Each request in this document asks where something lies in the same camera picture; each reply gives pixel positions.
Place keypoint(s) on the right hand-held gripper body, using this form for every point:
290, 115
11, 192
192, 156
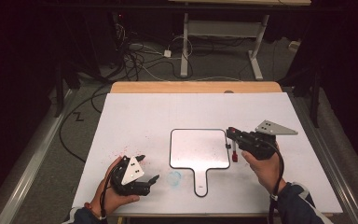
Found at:
258, 144

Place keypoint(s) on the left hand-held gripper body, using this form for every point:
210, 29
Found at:
132, 172

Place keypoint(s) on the white marker with red cap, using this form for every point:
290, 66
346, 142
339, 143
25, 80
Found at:
235, 157

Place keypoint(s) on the paddle-shaped small whiteboard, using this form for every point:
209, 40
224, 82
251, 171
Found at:
199, 152

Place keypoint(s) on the person's right hand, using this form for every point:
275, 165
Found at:
268, 172

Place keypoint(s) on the person's left hand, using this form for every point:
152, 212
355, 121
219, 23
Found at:
108, 197

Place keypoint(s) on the large white table sheet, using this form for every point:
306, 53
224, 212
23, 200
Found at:
136, 124

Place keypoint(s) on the wooden table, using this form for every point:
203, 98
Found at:
183, 87

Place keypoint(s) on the white power adapter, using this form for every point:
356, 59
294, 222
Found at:
167, 53

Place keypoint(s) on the small white floor box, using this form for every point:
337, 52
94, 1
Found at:
294, 45

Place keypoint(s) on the light desk top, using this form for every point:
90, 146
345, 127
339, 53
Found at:
239, 2

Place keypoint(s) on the metal floor rail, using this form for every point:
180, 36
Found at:
329, 155
34, 161

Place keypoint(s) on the black stand post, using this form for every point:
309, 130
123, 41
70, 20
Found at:
59, 93
315, 99

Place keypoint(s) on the white desk frame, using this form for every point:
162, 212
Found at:
223, 28

